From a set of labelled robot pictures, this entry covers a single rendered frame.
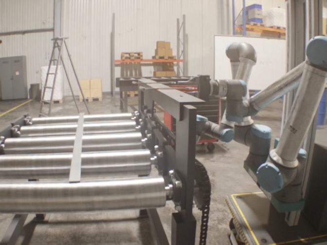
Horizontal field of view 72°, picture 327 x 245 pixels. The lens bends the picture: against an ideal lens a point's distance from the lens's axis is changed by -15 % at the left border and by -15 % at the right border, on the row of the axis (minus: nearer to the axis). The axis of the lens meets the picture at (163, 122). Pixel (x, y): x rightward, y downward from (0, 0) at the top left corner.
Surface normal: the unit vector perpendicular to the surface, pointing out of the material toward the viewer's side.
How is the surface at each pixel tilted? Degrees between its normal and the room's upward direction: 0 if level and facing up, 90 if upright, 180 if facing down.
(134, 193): 59
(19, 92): 90
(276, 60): 90
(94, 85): 90
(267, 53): 90
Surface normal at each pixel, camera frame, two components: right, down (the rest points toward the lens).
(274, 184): -0.80, 0.22
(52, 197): 0.18, -0.22
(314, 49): -0.76, 0.02
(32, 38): 0.21, 0.22
